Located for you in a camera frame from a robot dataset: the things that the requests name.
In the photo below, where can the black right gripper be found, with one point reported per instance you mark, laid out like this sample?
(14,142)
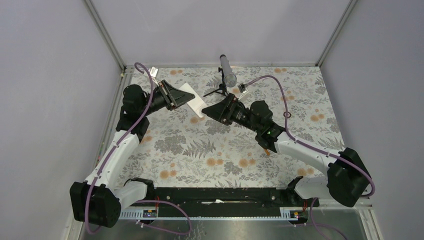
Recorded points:
(223,111)

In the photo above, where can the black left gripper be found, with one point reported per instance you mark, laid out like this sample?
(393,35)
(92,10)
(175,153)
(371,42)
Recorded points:
(173,97)

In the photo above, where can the white air conditioner remote control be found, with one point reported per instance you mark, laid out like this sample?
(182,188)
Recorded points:
(197,104)

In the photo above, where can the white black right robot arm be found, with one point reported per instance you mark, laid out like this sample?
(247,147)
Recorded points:
(345,177)

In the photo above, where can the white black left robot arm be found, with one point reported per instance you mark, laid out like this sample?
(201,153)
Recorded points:
(97,200)

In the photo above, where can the floral patterned table mat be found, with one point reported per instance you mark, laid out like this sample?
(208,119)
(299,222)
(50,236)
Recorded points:
(180,149)

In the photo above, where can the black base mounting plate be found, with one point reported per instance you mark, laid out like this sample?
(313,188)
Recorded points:
(252,203)

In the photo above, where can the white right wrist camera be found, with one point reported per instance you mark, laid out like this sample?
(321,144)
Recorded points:
(243,92)

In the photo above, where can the aluminium frame rail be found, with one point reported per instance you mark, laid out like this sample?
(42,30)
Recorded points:
(97,20)

